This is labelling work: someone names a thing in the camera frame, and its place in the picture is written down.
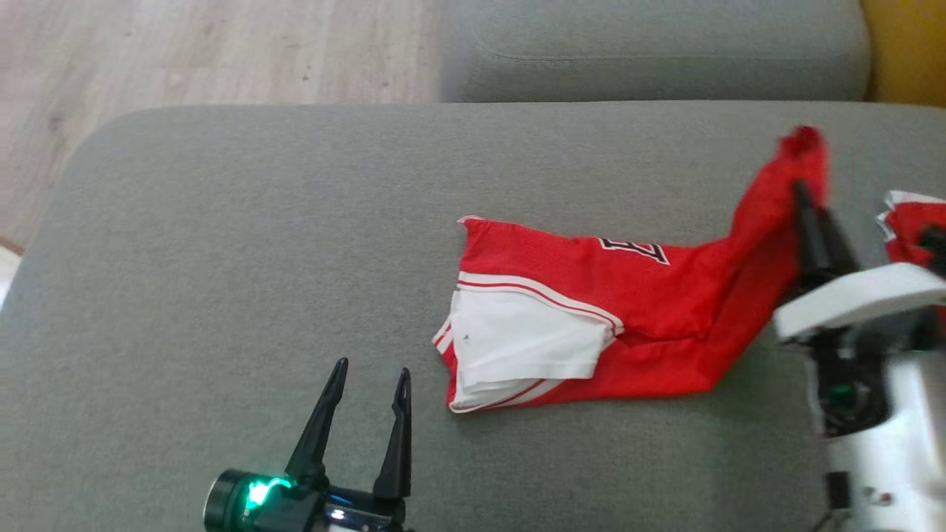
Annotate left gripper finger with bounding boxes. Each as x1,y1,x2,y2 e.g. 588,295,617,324
285,358,350,486
372,367,412,499

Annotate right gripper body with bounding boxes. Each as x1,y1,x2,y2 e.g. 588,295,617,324
772,225,946,342

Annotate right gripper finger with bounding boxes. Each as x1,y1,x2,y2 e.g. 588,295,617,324
813,208,860,285
793,181,828,293

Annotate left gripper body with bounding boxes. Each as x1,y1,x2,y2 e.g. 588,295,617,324
203,468,409,532

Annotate red white basketball shorts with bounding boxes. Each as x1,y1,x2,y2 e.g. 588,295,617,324
432,126,830,415
876,190,946,326

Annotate large grey sofa seat cushion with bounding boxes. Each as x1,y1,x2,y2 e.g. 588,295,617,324
0,100,946,532

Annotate small grey sofa cushion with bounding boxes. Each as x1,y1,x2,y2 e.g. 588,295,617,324
440,0,871,104

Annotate white mat with brown edge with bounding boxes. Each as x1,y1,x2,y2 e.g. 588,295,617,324
0,236,24,307

